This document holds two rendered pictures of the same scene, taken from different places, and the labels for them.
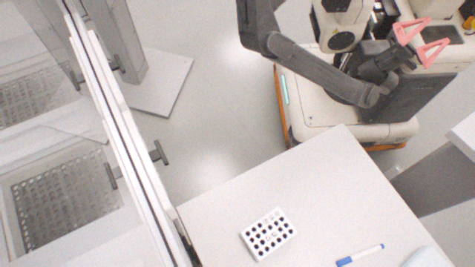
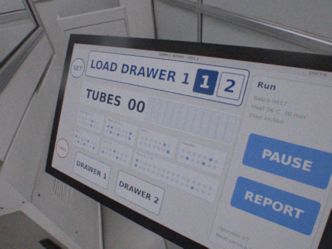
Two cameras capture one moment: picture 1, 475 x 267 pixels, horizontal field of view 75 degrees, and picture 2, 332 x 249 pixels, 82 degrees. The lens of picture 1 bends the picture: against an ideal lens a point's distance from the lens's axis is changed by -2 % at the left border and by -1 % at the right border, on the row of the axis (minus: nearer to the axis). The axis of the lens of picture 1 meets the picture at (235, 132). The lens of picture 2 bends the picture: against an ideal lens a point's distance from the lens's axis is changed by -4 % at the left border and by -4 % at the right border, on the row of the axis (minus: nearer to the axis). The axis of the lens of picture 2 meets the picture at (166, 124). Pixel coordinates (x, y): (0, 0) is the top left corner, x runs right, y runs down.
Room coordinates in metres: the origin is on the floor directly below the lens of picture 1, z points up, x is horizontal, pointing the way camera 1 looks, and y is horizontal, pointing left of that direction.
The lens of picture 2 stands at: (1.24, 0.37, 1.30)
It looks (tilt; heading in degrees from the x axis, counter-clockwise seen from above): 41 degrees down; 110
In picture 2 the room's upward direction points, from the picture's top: 7 degrees counter-clockwise
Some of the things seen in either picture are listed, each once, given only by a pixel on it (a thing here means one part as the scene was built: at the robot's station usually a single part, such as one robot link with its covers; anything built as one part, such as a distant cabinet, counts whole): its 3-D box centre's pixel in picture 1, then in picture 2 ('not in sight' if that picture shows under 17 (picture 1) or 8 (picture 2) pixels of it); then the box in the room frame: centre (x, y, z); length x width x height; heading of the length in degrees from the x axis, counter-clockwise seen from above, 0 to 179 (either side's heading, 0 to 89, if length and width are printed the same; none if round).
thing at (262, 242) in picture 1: (268, 233); not in sight; (0.14, -0.10, 0.78); 0.12 x 0.08 x 0.04; 127
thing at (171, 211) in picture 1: (149, 164); not in sight; (0.28, 0.21, 0.87); 0.29 x 0.02 x 0.11; 32
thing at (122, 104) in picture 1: (110, 75); not in sight; (0.54, 0.38, 0.87); 0.29 x 0.02 x 0.11; 32
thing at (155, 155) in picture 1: (156, 154); not in sight; (0.29, 0.19, 0.91); 0.07 x 0.04 x 0.01; 32
